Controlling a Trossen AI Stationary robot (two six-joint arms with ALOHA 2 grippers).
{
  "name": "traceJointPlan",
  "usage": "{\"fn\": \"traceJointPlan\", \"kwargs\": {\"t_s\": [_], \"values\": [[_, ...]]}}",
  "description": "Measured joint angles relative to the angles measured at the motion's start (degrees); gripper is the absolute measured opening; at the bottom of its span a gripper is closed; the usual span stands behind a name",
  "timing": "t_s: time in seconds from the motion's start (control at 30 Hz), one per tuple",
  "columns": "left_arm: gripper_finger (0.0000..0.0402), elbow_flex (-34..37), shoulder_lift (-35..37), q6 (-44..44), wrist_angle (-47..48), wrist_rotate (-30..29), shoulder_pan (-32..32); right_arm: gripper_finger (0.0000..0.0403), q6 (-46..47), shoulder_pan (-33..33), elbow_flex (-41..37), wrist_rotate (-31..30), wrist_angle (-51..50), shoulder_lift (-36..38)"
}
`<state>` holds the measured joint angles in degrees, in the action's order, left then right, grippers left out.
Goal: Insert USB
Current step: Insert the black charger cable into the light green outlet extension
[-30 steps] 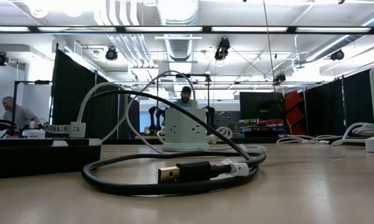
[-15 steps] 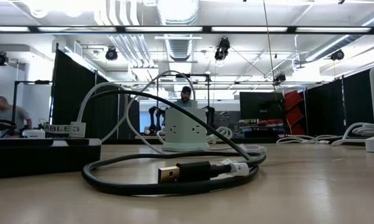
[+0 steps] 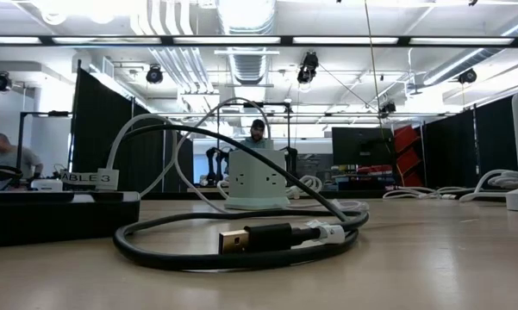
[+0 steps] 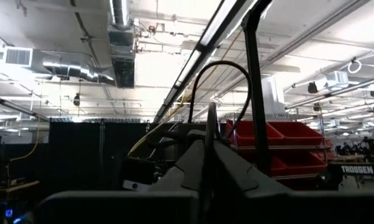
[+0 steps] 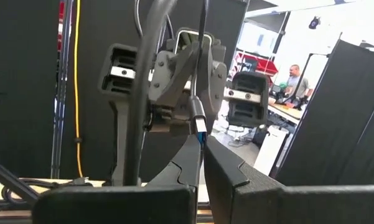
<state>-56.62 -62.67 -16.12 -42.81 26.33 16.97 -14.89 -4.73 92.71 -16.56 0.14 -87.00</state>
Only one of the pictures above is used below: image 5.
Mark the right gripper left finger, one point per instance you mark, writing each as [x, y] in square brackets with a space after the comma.
[143, 205]

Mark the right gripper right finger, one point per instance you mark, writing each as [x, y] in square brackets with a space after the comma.
[267, 205]

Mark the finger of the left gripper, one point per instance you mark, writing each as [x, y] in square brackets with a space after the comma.
[119, 74]
[249, 99]

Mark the red storage rack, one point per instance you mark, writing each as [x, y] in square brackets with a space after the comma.
[264, 65]

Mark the wooden background desk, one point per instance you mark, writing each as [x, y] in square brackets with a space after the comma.
[286, 112]

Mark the person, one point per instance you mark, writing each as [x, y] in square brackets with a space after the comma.
[295, 84]

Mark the white board panel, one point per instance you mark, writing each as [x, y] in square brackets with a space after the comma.
[270, 149]

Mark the grey vertical stand pole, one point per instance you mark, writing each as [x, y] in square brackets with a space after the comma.
[60, 109]

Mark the black ceiling spotlight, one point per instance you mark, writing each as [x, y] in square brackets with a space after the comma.
[315, 23]

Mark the black aluminium table frame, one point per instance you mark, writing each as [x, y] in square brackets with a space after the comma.
[12, 182]

